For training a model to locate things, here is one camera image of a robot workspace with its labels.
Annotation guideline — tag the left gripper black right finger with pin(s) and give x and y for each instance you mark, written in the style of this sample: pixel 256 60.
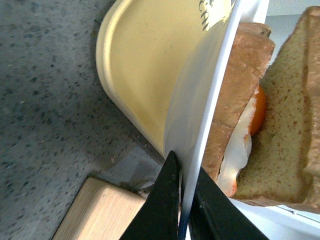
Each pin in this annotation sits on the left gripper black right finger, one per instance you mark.
pixel 214 217

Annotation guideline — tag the white round plate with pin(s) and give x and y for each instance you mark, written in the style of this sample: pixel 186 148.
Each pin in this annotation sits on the white round plate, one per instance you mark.
pixel 193 104

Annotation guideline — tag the bread slice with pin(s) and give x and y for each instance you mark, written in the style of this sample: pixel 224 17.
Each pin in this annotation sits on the bread slice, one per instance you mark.
pixel 249 57
pixel 284 163

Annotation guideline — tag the yellow bear tray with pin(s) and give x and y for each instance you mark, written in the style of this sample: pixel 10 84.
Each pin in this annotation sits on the yellow bear tray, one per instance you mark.
pixel 141 48

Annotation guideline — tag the fake fried egg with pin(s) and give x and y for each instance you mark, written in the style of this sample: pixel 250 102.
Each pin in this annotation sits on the fake fried egg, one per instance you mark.
pixel 239 147

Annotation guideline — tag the bamboo cutting board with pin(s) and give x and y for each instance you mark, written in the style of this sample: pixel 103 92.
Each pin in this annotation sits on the bamboo cutting board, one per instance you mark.
pixel 100 211

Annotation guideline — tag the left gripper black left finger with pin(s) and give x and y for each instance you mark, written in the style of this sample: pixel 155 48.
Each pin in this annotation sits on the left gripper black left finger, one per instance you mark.
pixel 158 217

